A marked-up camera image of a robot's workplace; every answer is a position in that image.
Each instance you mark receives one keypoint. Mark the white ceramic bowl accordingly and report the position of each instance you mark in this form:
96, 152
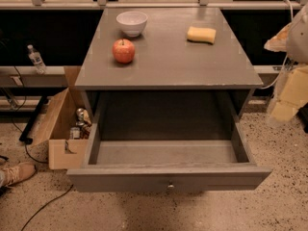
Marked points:
132, 23

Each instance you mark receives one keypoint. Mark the red apple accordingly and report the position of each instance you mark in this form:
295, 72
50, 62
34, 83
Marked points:
124, 51

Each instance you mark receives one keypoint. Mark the cans inside cardboard box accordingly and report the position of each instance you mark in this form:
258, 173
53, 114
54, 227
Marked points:
82, 126

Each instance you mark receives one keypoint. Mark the tan shoe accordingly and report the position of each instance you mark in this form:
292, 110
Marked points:
13, 175

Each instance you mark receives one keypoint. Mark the open grey top drawer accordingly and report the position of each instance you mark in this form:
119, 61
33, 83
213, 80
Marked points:
142, 140

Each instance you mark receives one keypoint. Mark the cardboard box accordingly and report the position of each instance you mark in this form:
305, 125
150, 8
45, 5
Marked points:
64, 152

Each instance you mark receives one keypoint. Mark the yellow sponge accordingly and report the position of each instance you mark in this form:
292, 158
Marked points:
201, 34

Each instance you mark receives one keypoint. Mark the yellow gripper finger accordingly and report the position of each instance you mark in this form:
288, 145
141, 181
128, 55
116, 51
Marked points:
278, 43
290, 94

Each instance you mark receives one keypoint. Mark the clear plastic water bottle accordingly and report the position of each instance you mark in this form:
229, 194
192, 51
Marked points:
36, 59

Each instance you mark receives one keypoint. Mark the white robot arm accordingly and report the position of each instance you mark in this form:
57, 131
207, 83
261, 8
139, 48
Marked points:
297, 42

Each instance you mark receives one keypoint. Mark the grey low shelf bench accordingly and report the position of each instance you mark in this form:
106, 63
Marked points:
26, 76

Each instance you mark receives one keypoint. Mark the grey cabinet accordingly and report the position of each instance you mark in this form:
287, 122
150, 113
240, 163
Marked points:
166, 61

